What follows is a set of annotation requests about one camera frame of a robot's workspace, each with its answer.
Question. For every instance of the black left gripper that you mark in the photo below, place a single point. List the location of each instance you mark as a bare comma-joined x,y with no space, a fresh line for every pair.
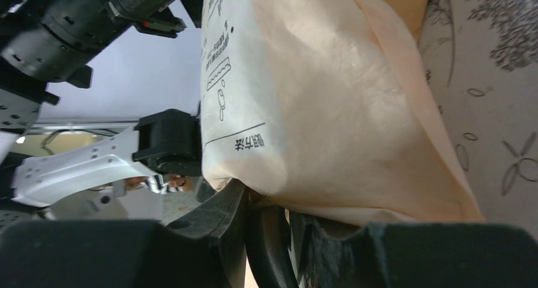
54,40

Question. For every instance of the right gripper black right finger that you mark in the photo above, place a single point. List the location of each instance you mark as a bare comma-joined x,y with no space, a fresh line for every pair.
332,254

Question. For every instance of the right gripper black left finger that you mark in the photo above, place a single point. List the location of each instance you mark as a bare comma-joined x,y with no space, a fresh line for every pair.
204,248

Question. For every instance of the pink cat litter bag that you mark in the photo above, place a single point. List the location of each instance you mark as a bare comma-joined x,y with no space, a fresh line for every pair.
323,107

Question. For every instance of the grey litter scoop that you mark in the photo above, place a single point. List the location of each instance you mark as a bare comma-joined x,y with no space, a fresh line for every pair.
268,242

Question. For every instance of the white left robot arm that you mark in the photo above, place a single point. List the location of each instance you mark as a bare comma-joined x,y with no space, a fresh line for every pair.
162,143

